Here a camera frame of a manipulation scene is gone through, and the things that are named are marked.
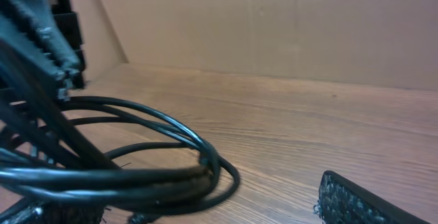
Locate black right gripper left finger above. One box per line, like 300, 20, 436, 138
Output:
1, 197, 105, 224

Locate black usb cable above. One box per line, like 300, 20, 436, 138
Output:
0, 95, 241, 224

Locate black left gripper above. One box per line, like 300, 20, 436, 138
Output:
1, 0, 86, 100

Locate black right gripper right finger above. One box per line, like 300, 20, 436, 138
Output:
313, 171, 428, 224

